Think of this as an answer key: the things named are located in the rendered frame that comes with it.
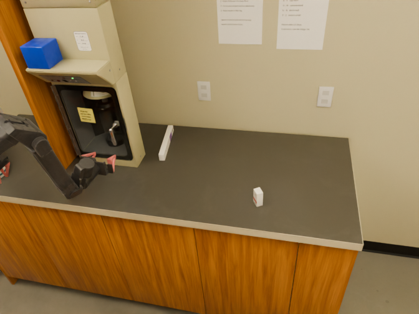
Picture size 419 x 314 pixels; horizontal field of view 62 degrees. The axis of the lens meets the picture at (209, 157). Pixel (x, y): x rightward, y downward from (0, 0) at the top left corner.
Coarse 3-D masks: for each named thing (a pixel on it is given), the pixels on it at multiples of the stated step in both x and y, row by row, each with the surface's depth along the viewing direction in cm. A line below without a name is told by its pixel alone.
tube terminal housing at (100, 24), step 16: (32, 16) 136; (48, 16) 134; (64, 16) 133; (80, 16) 131; (96, 16) 130; (112, 16) 139; (32, 32) 140; (48, 32) 139; (64, 32) 137; (96, 32) 134; (112, 32) 140; (64, 48) 141; (96, 48) 138; (112, 48) 141; (112, 64) 142; (128, 96) 159; (128, 112) 160; (128, 128) 162; (96, 160) 179; (112, 160) 176
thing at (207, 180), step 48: (144, 144) 191; (192, 144) 188; (240, 144) 185; (288, 144) 182; (336, 144) 179; (0, 192) 167; (48, 192) 165; (96, 192) 163; (144, 192) 161; (192, 192) 159; (240, 192) 156; (288, 192) 154; (336, 192) 152; (288, 240) 138; (336, 240) 132
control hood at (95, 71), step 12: (72, 60) 142; (84, 60) 141; (96, 60) 140; (108, 60) 139; (36, 72) 138; (48, 72) 137; (60, 72) 135; (72, 72) 134; (84, 72) 133; (96, 72) 132; (108, 72) 140; (108, 84) 144
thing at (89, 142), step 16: (64, 96) 156; (80, 96) 153; (96, 96) 151; (112, 96) 149; (96, 112) 157; (112, 112) 155; (80, 128) 166; (96, 128) 163; (80, 144) 172; (96, 144) 170; (112, 144) 167; (128, 144) 165; (128, 160) 172
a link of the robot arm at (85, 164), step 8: (80, 160) 131; (88, 160) 133; (80, 168) 129; (88, 168) 130; (72, 176) 133; (80, 176) 131; (88, 176) 133; (80, 184) 133; (72, 192) 130; (80, 192) 134
